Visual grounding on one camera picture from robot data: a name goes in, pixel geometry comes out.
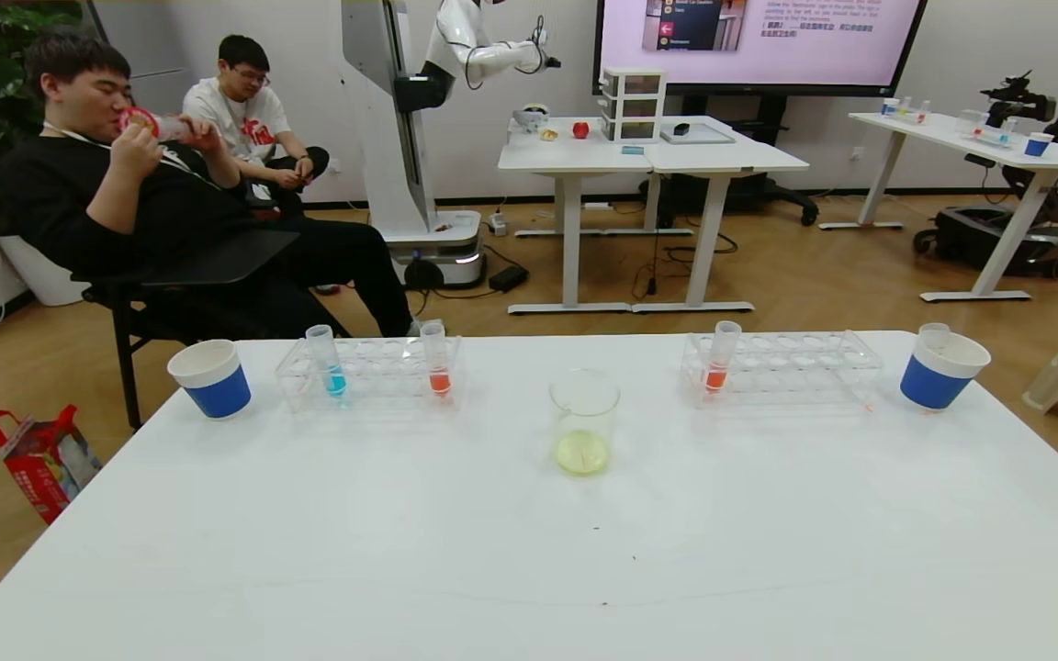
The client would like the black wheeled robot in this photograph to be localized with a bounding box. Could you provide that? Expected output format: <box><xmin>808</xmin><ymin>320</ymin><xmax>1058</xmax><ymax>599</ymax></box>
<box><xmin>915</xmin><ymin>35</ymin><xmax>1058</xmax><ymax>278</ymax></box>

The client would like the large wall display screen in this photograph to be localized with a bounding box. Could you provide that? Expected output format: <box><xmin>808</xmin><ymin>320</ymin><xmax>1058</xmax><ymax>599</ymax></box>
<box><xmin>593</xmin><ymin>0</ymin><xmax>930</xmax><ymax>97</ymax></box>

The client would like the man in white t-shirt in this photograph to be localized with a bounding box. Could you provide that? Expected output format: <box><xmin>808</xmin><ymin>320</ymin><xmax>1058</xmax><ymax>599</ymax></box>
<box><xmin>182</xmin><ymin>35</ymin><xmax>331</xmax><ymax>207</ymax></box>

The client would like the pink drink cup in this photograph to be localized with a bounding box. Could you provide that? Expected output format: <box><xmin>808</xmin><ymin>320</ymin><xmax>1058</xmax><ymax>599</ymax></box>
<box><xmin>118</xmin><ymin>107</ymin><xmax>195</xmax><ymax>143</ymax></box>

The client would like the red paper shopping bag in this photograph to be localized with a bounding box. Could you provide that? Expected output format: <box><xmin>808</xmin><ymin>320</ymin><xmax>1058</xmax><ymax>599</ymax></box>
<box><xmin>0</xmin><ymin>404</ymin><xmax>100</xmax><ymax>524</ymax></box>

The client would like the clear desktop drawer unit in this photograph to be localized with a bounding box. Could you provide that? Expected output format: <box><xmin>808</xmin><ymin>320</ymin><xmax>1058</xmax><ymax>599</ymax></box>
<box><xmin>601</xmin><ymin>64</ymin><xmax>669</xmax><ymax>142</ymax></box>

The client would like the white planter pot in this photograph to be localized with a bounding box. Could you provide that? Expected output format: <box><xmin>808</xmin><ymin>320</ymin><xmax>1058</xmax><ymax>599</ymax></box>
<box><xmin>0</xmin><ymin>230</ymin><xmax>86</xmax><ymax>306</ymax></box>

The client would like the white double office desk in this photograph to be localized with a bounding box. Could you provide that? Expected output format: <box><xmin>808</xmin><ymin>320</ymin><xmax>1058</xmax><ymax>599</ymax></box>
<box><xmin>498</xmin><ymin>115</ymin><xmax>811</xmax><ymax>315</ymax></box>

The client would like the man in black clothes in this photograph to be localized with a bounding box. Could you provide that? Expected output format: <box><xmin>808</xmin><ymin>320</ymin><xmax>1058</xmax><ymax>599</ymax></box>
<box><xmin>0</xmin><ymin>32</ymin><xmax>443</xmax><ymax>339</ymax></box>

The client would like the blue pigment test tube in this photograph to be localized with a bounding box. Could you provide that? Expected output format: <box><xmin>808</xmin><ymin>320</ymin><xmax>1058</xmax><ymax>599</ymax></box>
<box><xmin>305</xmin><ymin>324</ymin><xmax>348</xmax><ymax>398</ymax></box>

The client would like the red pigment test tube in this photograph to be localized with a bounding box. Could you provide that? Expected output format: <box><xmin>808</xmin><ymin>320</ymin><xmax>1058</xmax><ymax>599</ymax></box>
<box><xmin>704</xmin><ymin>320</ymin><xmax>743</xmax><ymax>394</ymax></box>
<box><xmin>419</xmin><ymin>320</ymin><xmax>453</xmax><ymax>398</ymax></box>

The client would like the black display stand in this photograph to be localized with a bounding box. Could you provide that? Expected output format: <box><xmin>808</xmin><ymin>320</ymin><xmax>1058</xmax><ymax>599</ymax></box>
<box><xmin>639</xmin><ymin>92</ymin><xmax>820</xmax><ymax>228</ymax></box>

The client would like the white humanoid robot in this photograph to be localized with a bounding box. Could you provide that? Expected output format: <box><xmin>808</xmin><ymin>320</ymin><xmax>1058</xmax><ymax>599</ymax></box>
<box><xmin>339</xmin><ymin>0</ymin><xmax>563</xmax><ymax>288</ymax></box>

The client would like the grey flat tray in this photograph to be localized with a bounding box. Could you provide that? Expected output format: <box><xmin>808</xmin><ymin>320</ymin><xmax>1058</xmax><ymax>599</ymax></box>
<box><xmin>660</xmin><ymin>119</ymin><xmax>737</xmax><ymax>145</ymax></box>

